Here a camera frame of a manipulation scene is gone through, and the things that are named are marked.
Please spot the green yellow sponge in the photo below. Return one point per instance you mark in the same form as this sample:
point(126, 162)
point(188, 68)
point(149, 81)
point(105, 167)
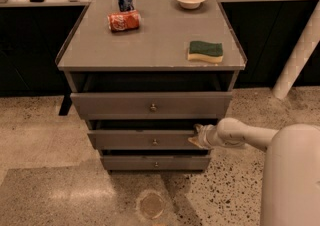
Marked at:
point(205, 51)

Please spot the grey drawer cabinet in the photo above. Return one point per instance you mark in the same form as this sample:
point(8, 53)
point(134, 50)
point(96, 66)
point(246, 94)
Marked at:
point(151, 58)

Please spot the round floor drain cover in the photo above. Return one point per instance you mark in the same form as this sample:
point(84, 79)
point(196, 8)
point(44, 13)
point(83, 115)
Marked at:
point(150, 204)

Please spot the white diagonal pipe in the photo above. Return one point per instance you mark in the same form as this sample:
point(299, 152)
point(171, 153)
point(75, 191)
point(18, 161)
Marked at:
point(300, 55)

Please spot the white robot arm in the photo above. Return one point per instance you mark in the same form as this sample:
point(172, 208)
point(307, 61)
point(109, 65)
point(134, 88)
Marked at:
point(291, 175)

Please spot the orange soda can lying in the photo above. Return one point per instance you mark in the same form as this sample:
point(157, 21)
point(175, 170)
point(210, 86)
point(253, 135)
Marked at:
point(122, 21)

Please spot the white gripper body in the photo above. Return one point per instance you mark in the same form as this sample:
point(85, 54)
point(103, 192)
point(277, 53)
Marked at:
point(204, 136)

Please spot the grey top drawer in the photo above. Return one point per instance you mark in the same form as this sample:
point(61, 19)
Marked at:
point(151, 105)

